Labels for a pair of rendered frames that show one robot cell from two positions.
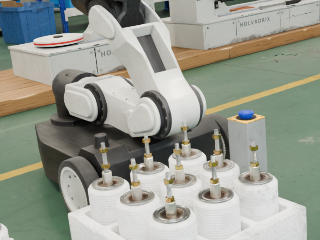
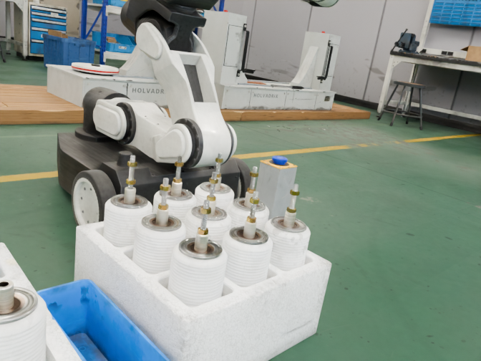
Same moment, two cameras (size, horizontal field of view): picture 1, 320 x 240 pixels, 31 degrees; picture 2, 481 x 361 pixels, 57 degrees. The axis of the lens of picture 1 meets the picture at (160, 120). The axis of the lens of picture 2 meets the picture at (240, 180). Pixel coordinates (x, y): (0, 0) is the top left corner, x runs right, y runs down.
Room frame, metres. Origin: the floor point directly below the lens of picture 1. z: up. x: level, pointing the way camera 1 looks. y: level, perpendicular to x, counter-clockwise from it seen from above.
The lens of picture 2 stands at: (0.34, 0.08, 0.60)
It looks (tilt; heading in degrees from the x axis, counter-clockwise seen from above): 17 degrees down; 349
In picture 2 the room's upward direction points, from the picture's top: 9 degrees clockwise
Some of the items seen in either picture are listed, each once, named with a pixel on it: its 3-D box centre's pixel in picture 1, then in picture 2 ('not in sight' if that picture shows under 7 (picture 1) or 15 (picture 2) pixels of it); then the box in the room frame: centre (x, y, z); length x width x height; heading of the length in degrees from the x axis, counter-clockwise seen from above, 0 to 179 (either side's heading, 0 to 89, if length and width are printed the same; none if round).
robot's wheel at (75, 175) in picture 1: (81, 190); (94, 205); (1.56, 0.25, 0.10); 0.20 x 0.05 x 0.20; 35
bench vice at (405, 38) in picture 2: not in sight; (407, 41); (5.14, -2.46, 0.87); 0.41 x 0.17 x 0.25; 125
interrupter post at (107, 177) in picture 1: (107, 178); (129, 195); (1.22, 0.13, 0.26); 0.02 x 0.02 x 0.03
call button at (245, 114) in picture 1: (245, 115); (279, 160); (1.42, -0.22, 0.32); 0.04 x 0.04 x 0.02
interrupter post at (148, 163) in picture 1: (148, 163); (176, 188); (1.28, 0.04, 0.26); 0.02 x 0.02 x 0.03
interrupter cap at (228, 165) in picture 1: (218, 165); (249, 205); (1.26, -0.13, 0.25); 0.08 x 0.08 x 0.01
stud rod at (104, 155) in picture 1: (105, 158); (131, 173); (1.22, 0.13, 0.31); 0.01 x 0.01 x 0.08
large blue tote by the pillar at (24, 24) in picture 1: (27, 23); (69, 54); (5.81, 1.23, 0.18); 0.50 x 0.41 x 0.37; 40
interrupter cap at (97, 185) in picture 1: (108, 183); (129, 201); (1.22, 0.13, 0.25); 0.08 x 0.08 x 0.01
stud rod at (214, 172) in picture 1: (214, 172); (253, 210); (1.09, -0.10, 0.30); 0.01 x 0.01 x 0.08
